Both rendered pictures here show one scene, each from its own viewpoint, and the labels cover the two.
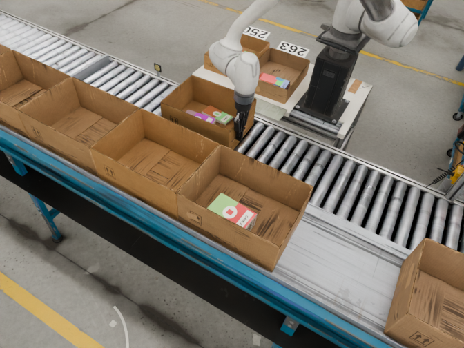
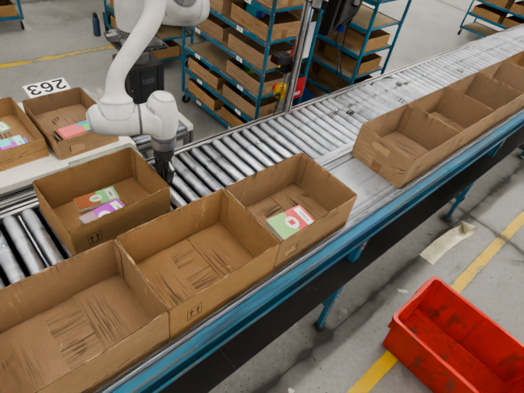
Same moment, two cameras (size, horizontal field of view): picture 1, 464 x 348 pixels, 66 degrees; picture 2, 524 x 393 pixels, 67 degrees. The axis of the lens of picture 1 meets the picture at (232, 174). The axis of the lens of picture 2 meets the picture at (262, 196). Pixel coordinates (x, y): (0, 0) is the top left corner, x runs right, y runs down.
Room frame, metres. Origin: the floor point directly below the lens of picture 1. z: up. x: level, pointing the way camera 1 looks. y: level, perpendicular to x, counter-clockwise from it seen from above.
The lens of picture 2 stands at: (0.61, 0.98, 1.98)
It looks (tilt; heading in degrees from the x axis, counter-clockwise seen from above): 43 degrees down; 285
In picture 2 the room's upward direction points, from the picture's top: 12 degrees clockwise
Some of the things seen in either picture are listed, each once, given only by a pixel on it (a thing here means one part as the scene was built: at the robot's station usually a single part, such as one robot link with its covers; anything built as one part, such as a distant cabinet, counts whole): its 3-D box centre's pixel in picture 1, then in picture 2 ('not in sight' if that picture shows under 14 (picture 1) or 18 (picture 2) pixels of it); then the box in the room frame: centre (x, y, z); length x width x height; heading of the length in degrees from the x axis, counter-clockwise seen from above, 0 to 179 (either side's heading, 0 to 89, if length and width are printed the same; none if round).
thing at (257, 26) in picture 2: not in sight; (265, 18); (1.56, -1.65, 0.99); 0.40 x 0.30 x 0.10; 151
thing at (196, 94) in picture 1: (208, 114); (105, 200); (1.44, 0.15, 0.83); 0.39 x 0.29 x 0.17; 66
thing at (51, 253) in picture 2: not in sight; (52, 254); (1.50, 0.39, 0.72); 0.52 x 0.05 x 0.05; 155
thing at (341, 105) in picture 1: (329, 81); (139, 90); (1.73, -0.48, 0.91); 0.26 x 0.26 x 0.33; 64
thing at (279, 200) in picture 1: (244, 204); (288, 207); (0.79, -0.06, 0.96); 0.39 x 0.29 x 0.17; 65
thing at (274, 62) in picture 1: (277, 74); (71, 121); (1.94, -0.21, 0.80); 0.38 x 0.28 x 0.10; 156
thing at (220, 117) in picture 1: (217, 115); (97, 199); (1.53, 0.11, 0.76); 0.16 x 0.07 x 0.02; 60
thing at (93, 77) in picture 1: (87, 82); not in sight; (1.75, 0.91, 0.72); 0.52 x 0.05 x 0.05; 155
